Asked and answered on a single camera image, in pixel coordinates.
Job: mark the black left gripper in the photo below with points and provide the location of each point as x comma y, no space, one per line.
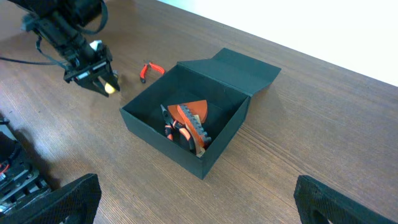
88,76

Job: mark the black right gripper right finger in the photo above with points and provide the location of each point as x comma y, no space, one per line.
319,203

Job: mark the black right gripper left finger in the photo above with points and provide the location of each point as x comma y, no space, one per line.
76,202

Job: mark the yellow black stubby screwdriver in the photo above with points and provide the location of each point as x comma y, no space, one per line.
108,88

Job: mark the orange black long-nose pliers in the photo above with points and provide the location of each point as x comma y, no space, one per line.
171,125

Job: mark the orange socket rail holder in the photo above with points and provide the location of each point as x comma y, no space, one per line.
198,131

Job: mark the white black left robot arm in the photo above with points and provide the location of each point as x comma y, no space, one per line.
63,25

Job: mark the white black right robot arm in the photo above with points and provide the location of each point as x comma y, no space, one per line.
19,176

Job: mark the small orange cutting pliers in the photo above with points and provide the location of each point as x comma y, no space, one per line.
147,66

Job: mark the black open box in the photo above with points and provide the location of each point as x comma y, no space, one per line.
227,81

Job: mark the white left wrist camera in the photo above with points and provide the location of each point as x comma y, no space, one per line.
96,45

